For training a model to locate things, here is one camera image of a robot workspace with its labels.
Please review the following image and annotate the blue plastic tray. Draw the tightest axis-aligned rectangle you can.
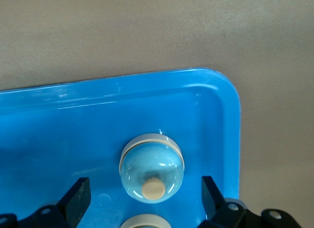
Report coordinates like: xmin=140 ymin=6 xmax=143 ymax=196
xmin=0 ymin=67 xmax=242 ymax=228

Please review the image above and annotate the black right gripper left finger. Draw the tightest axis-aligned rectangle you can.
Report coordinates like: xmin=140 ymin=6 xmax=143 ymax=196
xmin=0 ymin=177 xmax=92 ymax=228

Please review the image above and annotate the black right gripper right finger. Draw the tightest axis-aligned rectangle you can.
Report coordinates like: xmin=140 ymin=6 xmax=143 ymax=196
xmin=198 ymin=175 xmax=303 ymax=228

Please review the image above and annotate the light blue desk bell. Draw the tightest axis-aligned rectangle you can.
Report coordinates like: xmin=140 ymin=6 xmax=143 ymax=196
xmin=120 ymin=214 xmax=171 ymax=228
xmin=119 ymin=132 xmax=185 ymax=204

